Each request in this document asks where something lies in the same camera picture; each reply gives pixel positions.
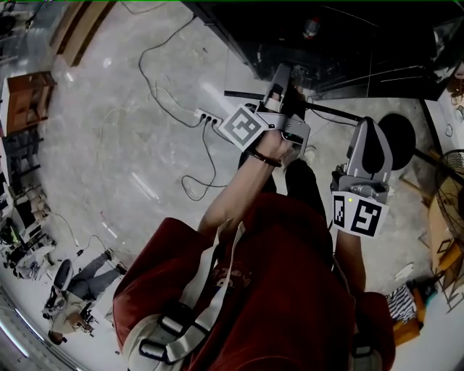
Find wooden cabinet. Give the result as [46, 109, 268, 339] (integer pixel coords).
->
[5, 70, 58, 136]

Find person's right forearm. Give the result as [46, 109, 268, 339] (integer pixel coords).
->
[332, 228, 366, 300]

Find striped cloth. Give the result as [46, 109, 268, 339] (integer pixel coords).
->
[386, 284, 418, 322]

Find black floor fan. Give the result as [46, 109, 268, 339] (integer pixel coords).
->
[378, 113, 464, 241]

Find clear bottle red label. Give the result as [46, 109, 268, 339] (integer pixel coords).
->
[303, 17, 320, 40]

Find black metal rack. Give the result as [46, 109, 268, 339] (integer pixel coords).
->
[1, 130, 45, 182]

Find white chest harness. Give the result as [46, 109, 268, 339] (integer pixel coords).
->
[121, 220, 248, 367]

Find wooden planks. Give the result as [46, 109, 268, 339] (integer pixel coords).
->
[49, 0, 117, 68]

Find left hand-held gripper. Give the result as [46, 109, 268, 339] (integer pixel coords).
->
[218, 64, 311, 152]

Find person's black trousers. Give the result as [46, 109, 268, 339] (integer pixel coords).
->
[237, 148, 329, 218]

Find person's left forearm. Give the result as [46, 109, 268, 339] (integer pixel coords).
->
[197, 155, 283, 240]

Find black power cable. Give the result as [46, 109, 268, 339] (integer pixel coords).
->
[180, 122, 228, 201]
[138, 14, 204, 128]

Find black wrist band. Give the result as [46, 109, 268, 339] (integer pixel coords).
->
[249, 149, 283, 168]

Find white power strip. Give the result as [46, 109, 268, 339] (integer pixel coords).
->
[194, 107, 223, 128]

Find person's left hand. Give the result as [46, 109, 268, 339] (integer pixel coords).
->
[253, 129, 302, 164]

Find person's red shirt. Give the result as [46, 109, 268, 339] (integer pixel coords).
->
[112, 191, 397, 371]

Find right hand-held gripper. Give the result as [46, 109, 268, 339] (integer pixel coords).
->
[330, 116, 393, 239]

